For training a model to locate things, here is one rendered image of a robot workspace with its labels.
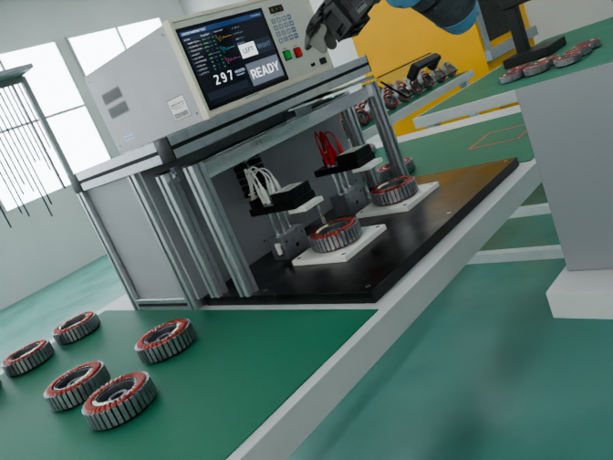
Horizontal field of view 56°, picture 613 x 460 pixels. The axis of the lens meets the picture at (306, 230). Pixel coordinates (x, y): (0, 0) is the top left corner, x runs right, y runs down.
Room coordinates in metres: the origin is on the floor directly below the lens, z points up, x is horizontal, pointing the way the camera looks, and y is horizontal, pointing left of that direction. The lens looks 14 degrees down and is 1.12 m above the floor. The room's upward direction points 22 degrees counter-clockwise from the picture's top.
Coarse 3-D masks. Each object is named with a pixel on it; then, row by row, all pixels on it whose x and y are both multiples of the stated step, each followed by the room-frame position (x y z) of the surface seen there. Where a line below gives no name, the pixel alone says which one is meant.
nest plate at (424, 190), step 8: (424, 184) 1.35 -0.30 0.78; (432, 184) 1.32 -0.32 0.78; (416, 192) 1.32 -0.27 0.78; (424, 192) 1.29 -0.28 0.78; (408, 200) 1.28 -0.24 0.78; (416, 200) 1.26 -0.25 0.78; (368, 208) 1.35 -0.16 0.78; (376, 208) 1.32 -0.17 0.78; (384, 208) 1.29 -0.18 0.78; (392, 208) 1.26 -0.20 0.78; (400, 208) 1.24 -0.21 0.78; (408, 208) 1.23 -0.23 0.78; (360, 216) 1.33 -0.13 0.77; (368, 216) 1.32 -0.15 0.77
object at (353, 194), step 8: (344, 192) 1.43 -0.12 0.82; (352, 192) 1.42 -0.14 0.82; (360, 192) 1.44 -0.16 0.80; (336, 200) 1.42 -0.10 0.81; (344, 200) 1.40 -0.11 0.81; (352, 200) 1.42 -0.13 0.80; (360, 200) 1.44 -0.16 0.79; (336, 208) 1.43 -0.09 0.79; (344, 208) 1.41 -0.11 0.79; (352, 208) 1.41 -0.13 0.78
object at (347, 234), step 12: (348, 216) 1.20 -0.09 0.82; (324, 228) 1.20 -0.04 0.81; (336, 228) 1.18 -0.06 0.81; (348, 228) 1.12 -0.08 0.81; (360, 228) 1.15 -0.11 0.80; (312, 240) 1.15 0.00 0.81; (324, 240) 1.12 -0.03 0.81; (336, 240) 1.12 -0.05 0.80; (348, 240) 1.12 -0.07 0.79; (324, 252) 1.14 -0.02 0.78
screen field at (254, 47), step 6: (252, 42) 1.34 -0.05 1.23; (258, 42) 1.36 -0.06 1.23; (264, 42) 1.37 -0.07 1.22; (270, 42) 1.38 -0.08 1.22; (240, 48) 1.31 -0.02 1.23; (246, 48) 1.33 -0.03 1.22; (252, 48) 1.34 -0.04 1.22; (258, 48) 1.35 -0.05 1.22; (264, 48) 1.36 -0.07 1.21; (270, 48) 1.37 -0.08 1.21; (246, 54) 1.32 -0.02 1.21; (252, 54) 1.33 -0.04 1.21
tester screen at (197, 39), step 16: (240, 16) 1.34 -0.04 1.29; (256, 16) 1.37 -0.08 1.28; (192, 32) 1.24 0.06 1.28; (208, 32) 1.27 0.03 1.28; (224, 32) 1.30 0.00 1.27; (240, 32) 1.33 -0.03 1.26; (256, 32) 1.36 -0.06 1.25; (192, 48) 1.23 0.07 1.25; (208, 48) 1.26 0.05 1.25; (224, 48) 1.29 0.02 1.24; (192, 64) 1.22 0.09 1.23; (208, 64) 1.25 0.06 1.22; (224, 64) 1.27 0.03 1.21; (240, 64) 1.30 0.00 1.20; (208, 80) 1.23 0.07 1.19; (240, 80) 1.29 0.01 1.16; (272, 80) 1.35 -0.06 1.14; (224, 96) 1.25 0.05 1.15
